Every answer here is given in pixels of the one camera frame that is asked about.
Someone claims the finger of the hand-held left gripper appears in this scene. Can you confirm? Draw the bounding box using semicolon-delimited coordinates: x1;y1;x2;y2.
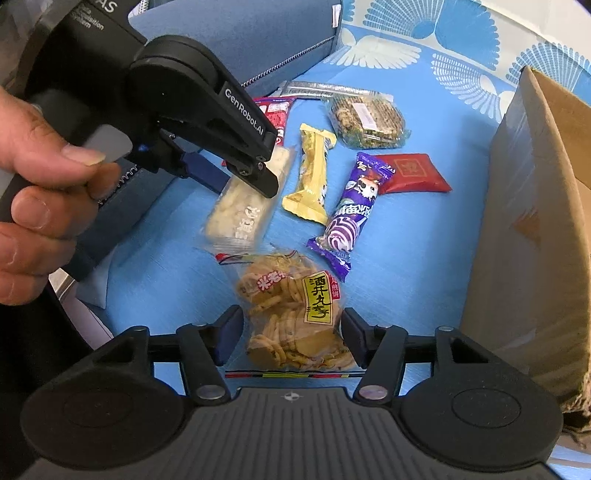
157;80;281;198
156;130;230;193

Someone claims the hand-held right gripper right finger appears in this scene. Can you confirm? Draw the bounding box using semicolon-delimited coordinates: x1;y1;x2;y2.
339;307;490;401

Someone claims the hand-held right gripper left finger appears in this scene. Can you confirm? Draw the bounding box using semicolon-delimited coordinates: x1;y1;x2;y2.
99;305;245;401

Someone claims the red and white snack packet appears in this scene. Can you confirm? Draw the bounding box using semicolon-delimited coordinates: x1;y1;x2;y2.
222;96;296;167

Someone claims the clear white nougat packet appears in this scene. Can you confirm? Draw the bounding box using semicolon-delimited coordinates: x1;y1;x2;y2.
196;147;297;252

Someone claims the clear rice cracker bag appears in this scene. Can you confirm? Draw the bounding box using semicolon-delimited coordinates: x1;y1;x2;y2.
215;249;358;379

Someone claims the red square snack packet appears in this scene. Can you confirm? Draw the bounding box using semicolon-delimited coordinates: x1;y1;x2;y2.
379;154;452;195

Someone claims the brown cardboard box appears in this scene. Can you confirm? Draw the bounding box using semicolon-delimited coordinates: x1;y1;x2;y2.
459;65;591;444

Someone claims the person's left hand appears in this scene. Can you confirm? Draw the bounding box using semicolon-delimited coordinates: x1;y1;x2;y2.
0;85;123;305

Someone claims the silver snack packet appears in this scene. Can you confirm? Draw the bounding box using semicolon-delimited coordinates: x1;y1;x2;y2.
270;80;375;100

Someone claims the dark blue cushion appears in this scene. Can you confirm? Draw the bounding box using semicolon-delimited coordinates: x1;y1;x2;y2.
69;0;345;282

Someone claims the yellow snack packet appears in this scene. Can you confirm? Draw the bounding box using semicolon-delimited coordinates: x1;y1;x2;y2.
281;122;338;226

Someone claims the clear seaweed cracker packet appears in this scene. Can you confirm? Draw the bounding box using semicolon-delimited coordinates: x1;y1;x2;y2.
323;91;411;151

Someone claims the purple snack packet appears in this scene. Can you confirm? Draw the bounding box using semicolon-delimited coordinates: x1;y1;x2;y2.
306;151;398;283

